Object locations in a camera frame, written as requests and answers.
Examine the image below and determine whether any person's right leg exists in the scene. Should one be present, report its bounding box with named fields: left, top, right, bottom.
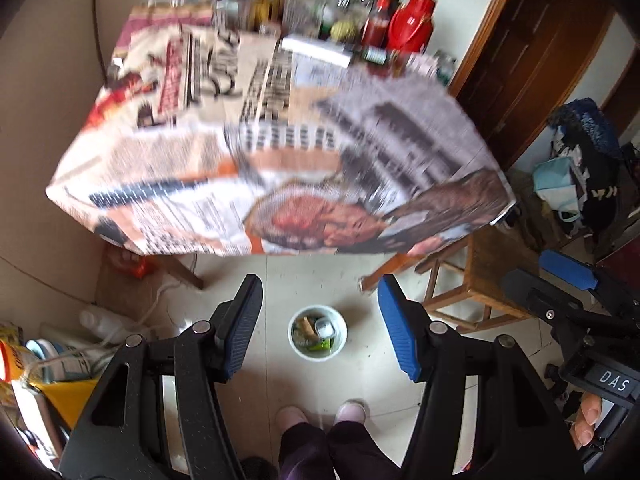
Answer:
left=327, top=420, right=401, bottom=480

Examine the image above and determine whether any red chili sauce bottle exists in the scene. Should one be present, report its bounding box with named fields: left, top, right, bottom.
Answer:
left=361, top=0, right=391, bottom=48

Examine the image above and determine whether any blue white packet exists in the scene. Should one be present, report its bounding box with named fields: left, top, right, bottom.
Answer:
left=25, top=340, right=96, bottom=381

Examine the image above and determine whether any orange white container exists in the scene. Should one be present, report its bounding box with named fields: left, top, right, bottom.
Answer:
left=0, top=340, right=27, bottom=396

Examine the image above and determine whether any green custard apple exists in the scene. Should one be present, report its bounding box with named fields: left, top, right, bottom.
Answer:
left=330, top=17, right=361, bottom=43

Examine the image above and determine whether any yellow plastic bag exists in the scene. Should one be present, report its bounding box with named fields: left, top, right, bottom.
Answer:
left=30, top=377, right=101, bottom=431

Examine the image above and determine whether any black clothes pile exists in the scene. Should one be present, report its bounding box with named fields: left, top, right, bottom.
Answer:
left=565, top=135, right=640, bottom=256

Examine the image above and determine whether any dark wooden door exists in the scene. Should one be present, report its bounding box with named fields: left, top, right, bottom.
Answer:
left=450, top=0, right=626, bottom=171

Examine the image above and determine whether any clear glass jar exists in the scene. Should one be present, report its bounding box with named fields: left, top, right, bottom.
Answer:
left=435, top=50, right=457, bottom=86

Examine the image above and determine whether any blue knitted cloth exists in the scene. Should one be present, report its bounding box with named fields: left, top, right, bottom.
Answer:
left=547, top=99, right=621, bottom=158

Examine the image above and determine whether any gold-lidded clear jar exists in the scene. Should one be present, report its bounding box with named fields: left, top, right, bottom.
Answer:
left=282, top=0, right=326, bottom=38

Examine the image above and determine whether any white flat box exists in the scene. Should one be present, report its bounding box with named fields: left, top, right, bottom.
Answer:
left=281, top=34, right=352, bottom=67

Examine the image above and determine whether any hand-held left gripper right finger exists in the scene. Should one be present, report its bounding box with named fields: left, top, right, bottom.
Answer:
left=377, top=274, right=586, bottom=480

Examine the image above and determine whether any wooden stool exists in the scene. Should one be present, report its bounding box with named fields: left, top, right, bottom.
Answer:
left=415, top=230, right=533, bottom=333

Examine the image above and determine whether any person's leg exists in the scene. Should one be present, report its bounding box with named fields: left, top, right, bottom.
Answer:
left=277, top=422, right=331, bottom=480
left=327, top=420, right=401, bottom=480

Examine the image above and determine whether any pink slipper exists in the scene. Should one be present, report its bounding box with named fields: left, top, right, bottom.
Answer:
left=336, top=401, right=370, bottom=426
left=276, top=406, right=306, bottom=428

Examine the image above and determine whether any red thermos flask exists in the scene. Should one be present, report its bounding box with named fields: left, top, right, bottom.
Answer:
left=387, top=0, right=436, bottom=53

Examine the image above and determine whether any white bowl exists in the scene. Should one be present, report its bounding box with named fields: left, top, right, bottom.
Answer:
left=288, top=305, right=348, bottom=361

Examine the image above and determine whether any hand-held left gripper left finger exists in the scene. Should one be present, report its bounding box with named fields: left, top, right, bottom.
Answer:
left=57, top=274, right=264, bottom=480

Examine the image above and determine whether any printed newspaper-pattern tablecloth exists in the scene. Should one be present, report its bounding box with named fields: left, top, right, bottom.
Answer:
left=45, top=0, right=517, bottom=257

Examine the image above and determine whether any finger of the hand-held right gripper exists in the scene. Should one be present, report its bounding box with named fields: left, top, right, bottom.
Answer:
left=502, top=269, right=640, bottom=341
left=539, top=249, right=640, bottom=306

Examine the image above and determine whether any dark green-label small bottle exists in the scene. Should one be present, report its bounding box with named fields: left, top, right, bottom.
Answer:
left=359, top=46, right=397, bottom=65

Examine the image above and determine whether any black-lidded clear jar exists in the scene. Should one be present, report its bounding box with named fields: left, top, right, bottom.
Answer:
left=212, top=0, right=253, bottom=28

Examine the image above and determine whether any person's left leg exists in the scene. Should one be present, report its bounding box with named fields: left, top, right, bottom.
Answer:
left=277, top=422, right=331, bottom=480

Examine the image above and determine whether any person's right hand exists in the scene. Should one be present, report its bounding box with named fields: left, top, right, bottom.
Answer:
left=570, top=394, right=614, bottom=451

